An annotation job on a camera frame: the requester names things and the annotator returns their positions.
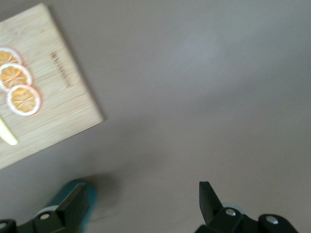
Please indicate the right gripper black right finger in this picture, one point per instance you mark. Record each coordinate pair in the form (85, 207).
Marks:
(209, 204)

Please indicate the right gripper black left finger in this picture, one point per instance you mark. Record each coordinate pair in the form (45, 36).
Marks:
(73, 208)

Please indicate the dark teal cup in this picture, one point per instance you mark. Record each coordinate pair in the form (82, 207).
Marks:
(93, 199)

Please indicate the yellow knife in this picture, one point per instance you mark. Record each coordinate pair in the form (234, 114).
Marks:
(8, 137)

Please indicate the wooden cutting board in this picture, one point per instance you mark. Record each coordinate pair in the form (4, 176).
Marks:
(60, 109)

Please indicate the orange slice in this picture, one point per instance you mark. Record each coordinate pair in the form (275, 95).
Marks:
(24, 100)
(8, 56)
(13, 75)

